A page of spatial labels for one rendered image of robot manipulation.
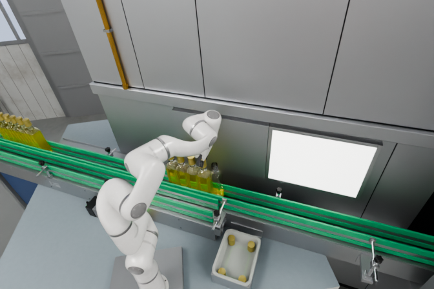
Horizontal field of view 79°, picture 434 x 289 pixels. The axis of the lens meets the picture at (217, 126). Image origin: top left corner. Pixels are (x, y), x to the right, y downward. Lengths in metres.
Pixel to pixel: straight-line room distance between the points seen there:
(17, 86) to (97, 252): 2.99
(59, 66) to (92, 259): 2.68
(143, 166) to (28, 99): 3.52
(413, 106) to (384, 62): 0.20
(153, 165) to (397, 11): 0.83
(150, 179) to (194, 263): 0.69
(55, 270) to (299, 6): 1.55
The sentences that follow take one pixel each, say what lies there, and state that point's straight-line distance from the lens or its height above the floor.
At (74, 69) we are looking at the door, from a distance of 3.75.
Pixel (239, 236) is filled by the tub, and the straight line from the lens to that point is 1.38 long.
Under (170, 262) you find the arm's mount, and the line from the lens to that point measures 1.39.
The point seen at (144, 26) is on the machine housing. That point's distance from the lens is 1.18.
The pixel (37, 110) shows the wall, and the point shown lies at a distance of 4.31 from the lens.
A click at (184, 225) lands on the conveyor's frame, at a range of 1.44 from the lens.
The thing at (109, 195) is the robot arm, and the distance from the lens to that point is 0.89.
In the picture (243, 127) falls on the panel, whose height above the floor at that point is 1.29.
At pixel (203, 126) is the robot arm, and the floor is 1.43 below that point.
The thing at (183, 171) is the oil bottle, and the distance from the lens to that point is 1.30.
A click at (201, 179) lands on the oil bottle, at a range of 1.29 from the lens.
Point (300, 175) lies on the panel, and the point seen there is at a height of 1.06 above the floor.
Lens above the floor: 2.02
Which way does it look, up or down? 38 degrees down
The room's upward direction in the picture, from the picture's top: 4 degrees counter-clockwise
